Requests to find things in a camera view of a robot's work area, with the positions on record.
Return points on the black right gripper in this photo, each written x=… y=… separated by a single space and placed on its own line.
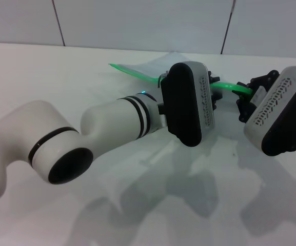
x=260 y=93

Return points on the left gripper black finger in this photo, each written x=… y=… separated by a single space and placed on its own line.
x=216 y=101
x=214 y=77

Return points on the clear green-zipper document bag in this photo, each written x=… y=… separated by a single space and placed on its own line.
x=227 y=85

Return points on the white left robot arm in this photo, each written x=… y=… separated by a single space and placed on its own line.
x=106 y=128

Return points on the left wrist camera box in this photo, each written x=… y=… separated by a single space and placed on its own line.
x=183 y=102

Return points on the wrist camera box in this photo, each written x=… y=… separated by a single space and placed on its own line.
x=183 y=102
x=278 y=115

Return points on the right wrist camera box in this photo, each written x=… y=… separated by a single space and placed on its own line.
x=278 y=115

